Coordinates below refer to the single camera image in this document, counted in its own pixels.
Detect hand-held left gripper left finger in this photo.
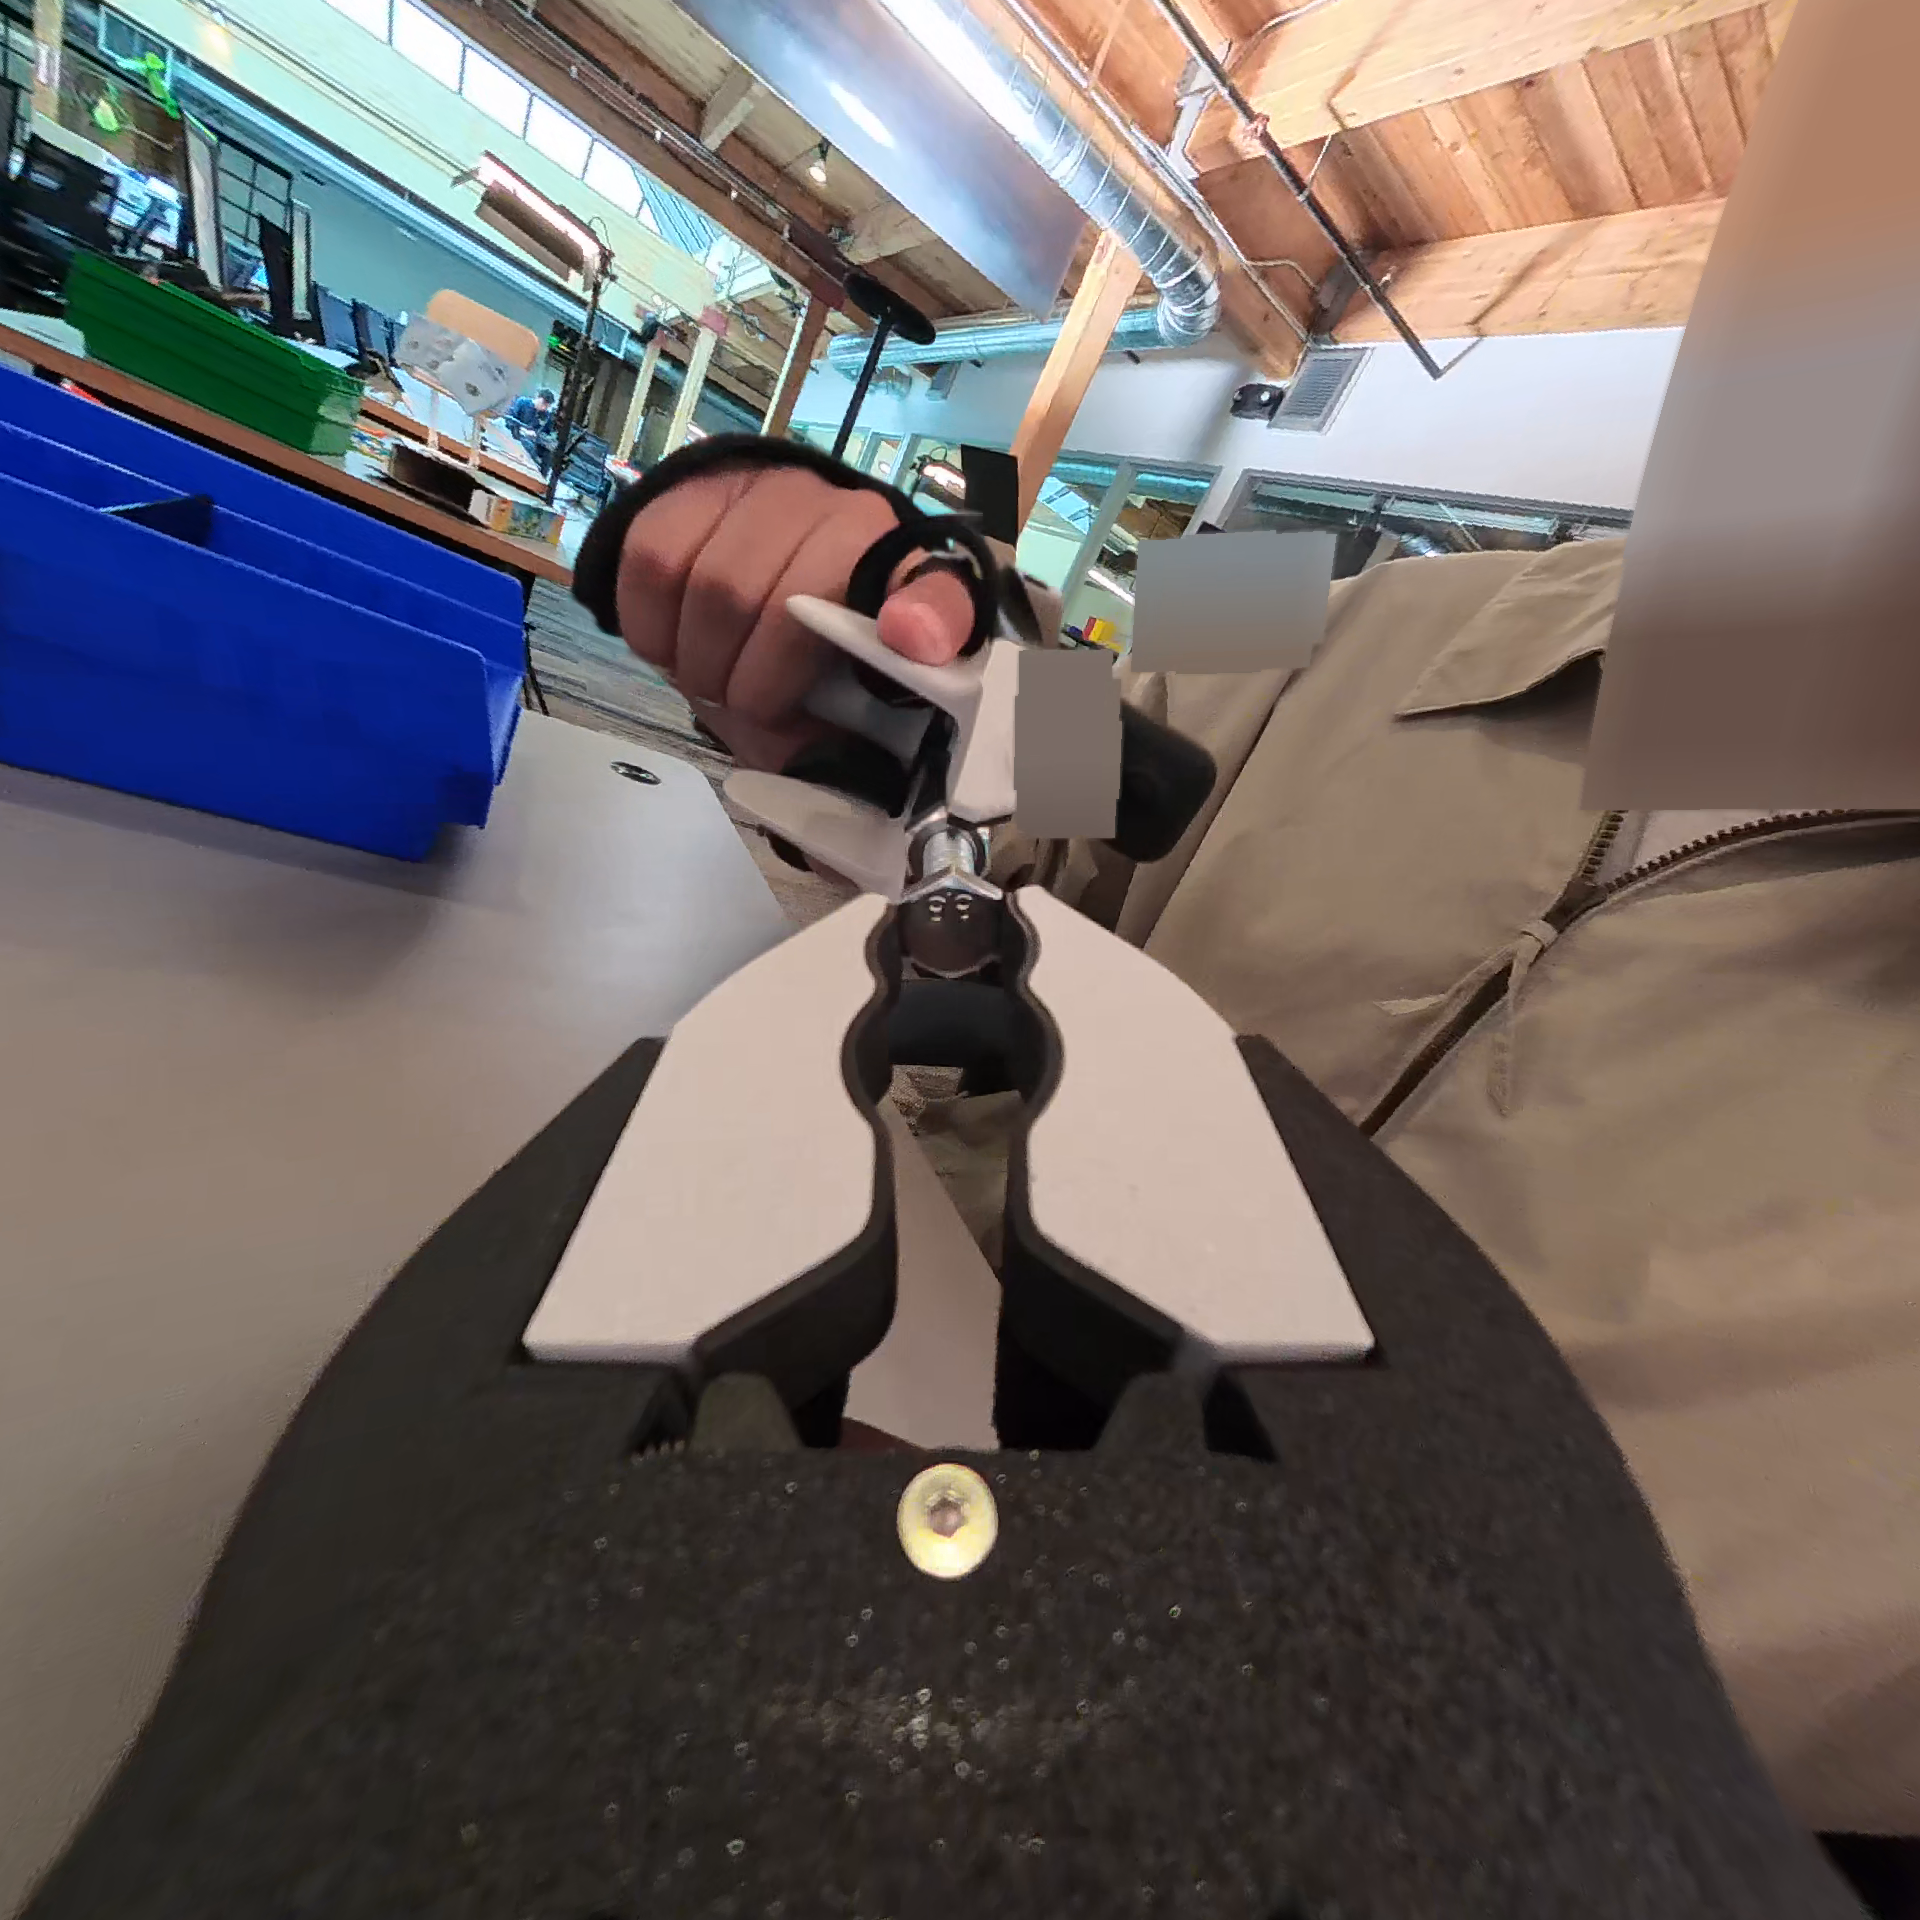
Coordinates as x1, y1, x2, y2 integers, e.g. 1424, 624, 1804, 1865
519, 896, 903, 1442

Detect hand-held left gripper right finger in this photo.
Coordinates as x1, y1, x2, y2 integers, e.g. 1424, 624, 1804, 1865
1002, 888, 1377, 1442

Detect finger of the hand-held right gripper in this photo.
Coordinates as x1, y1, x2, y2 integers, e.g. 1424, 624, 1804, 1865
724, 761, 921, 906
950, 647, 1024, 831

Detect steel hex bolt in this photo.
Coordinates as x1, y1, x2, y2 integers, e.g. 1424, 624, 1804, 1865
896, 824, 1003, 976

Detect blue plastic bin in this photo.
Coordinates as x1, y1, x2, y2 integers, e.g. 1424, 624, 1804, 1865
0, 363, 531, 865

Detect person's right hand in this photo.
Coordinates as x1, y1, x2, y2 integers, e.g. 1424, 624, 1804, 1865
615, 477, 982, 771

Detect black floor lamp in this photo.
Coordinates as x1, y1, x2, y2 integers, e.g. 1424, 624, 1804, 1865
832, 271, 940, 459

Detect wooden table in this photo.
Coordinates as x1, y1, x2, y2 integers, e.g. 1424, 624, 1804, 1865
0, 306, 578, 587

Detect white tagged cube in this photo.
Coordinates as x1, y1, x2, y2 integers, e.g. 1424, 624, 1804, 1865
394, 322, 512, 415

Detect light panel on stand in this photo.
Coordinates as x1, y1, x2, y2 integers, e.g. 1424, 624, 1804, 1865
457, 152, 618, 513

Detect stack of green bins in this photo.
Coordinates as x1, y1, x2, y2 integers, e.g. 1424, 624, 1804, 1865
64, 248, 366, 459

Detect wall vent grille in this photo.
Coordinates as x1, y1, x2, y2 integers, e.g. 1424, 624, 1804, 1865
1266, 346, 1375, 434

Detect silver ventilation duct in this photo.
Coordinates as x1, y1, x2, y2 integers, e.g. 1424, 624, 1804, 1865
674, 0, 1225, 348

